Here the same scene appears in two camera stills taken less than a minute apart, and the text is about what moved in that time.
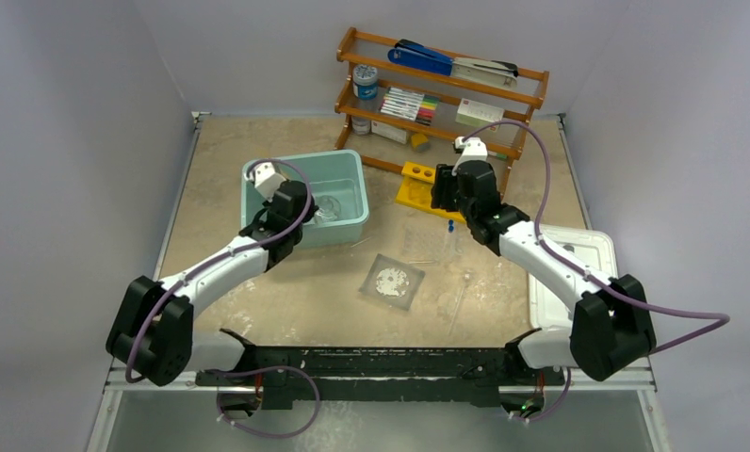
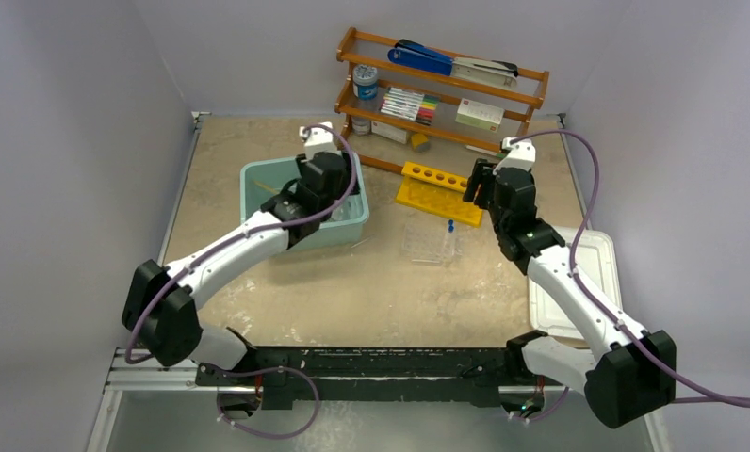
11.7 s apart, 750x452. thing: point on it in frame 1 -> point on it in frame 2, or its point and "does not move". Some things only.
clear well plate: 429,245 does not move
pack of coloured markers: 414,106 does not move
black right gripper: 444,189 -> 480,186
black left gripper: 310,214 -> 348,178
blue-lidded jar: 365,82 does not move
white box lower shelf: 389,132 does not move
